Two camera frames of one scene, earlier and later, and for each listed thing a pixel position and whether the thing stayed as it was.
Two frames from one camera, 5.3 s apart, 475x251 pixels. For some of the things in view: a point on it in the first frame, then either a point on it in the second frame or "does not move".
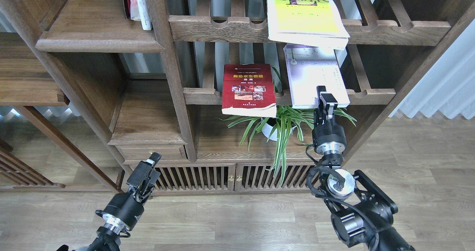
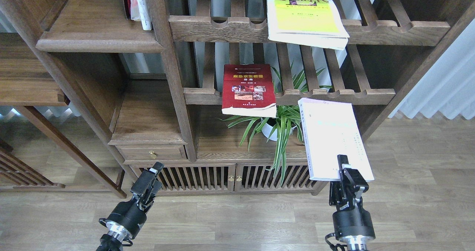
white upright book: [139, 10] does not move
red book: [248, 90] does not move
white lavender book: [311, 69] -> [334, 140]
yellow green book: [306, 14] does not move
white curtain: [449, 87] does not move
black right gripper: [328, 139] -> [354, 221]
